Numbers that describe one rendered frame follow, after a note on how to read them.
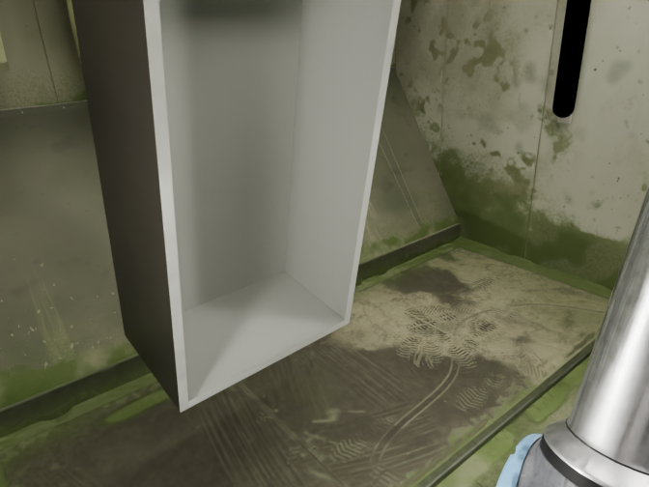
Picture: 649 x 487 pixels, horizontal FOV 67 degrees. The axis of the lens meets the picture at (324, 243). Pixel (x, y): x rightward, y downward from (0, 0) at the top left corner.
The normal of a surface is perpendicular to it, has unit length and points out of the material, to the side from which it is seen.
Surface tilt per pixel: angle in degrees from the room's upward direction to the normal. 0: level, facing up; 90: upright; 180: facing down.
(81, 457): 0
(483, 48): 90
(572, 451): 28
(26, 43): 90
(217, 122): 101
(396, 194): 57
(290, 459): 0
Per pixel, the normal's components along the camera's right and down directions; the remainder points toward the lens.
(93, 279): 0.50, -0.26
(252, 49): 0.65, 0.45
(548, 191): -0.78, 0.28
